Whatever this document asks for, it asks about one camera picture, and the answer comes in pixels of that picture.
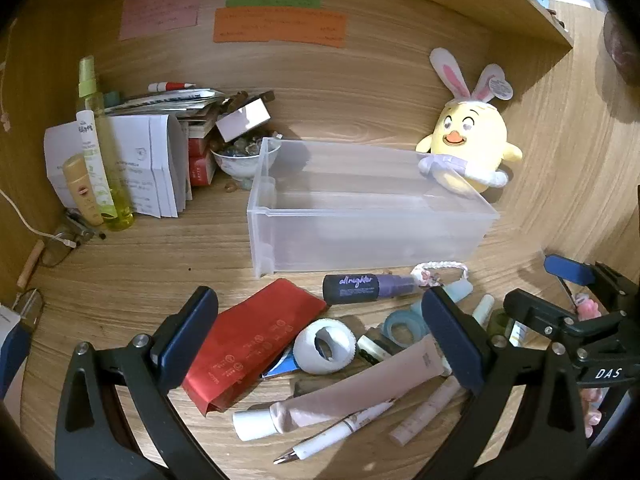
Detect pink tube with white cap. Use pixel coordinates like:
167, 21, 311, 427
232, 334, 453, 442

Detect pink flower hair clip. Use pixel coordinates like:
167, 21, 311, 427
575, 295, 602, 319

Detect green black washi tape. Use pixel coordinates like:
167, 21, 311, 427
356, 332, 401, 365

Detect black thin tool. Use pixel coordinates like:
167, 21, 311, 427
557, 275, 576, 308

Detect blue tape ring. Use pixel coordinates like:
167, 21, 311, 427
384, 308, 431, 346

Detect yellow green spray bottle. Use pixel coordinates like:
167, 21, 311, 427
76, 56, 135, 232

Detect dark red round object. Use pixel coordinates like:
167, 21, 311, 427
602, 10, 640, 86

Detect small pale bottle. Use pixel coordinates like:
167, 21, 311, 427
470, 294, 496, 331

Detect blue and white box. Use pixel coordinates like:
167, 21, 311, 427
0, 287, 46, 401

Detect mint green small bottle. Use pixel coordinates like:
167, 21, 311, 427
442, 280, 473, 303

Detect pale pink lipstick tube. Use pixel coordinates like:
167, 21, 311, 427
389, 375, 463, 446

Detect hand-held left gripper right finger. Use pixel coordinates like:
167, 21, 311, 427
415, 286, 590, 480

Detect dark purple spray bottle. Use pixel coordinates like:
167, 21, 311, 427
321, 271, 418, 306

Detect blue foil packet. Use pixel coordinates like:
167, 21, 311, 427
261, 347, 301, 378

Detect white cable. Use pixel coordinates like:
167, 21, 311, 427
0, 190, 81, 248

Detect wooden stick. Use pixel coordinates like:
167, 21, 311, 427
16, 240, 46, 289

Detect orange paper note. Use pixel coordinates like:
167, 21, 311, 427
213, 7, 348, 49

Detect green paper note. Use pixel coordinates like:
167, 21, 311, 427
225, 0, 323, 10

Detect braided bracelet with charm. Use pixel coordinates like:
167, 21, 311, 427
411, 261, 471, 288

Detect red and white pen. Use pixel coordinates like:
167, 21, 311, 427
148, 80, 196, 93

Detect clear plastic drawer bin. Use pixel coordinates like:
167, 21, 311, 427
246, 136, 501, 279

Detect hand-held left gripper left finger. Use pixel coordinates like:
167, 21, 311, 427
54, 286, 223, 480

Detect small white cardboard box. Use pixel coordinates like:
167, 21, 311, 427
216, 91, 277, 143

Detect stack of paper leaflets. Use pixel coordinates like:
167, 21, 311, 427
102, 87, 226, 116

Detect eyeglasses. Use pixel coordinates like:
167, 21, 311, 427
40, 212, 98, 267

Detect wooden shelf board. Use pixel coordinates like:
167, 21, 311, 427
465, 0, 575, 53

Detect tan sunscreen bottle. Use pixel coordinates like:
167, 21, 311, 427
62, 155, 104, 227

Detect white ceramic bowl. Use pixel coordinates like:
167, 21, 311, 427
210, 135, 263, 181

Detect yellow chick plush bunny ears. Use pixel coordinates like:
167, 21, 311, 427
415, 47, 524, 201

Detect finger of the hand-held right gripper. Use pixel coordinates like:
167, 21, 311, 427
502, 288, 584, 347
544, 254, 640, 312

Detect white tape roll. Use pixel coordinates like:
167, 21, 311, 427
292, 318, 357, 376

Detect pink paper note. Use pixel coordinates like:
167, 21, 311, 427
118, 0, 205, 41

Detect folded white papers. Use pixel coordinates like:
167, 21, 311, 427
44, 114, 188, 219

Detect red foil packet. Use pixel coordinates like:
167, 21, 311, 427
181, 279, 328, 417

